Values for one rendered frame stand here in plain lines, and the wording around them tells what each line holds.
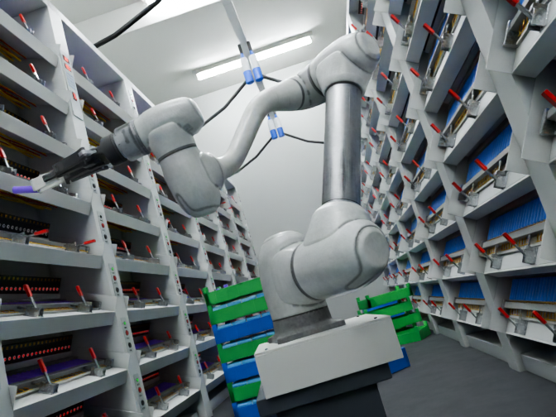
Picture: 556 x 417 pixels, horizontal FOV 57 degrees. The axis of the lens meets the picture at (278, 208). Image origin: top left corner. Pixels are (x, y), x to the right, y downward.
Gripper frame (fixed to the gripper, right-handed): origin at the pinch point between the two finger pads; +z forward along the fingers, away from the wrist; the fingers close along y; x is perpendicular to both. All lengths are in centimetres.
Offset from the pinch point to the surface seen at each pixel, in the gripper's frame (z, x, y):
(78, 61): 10, -92, -96
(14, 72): 8, -48, -23
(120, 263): 16, 11, -69
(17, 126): 11.2, -28.4, -18.8
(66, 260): 17.0, 11.5, -31.3
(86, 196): 13, -13, -54
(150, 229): 12, -8, -113
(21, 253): 17.2, 11.0, -8.8
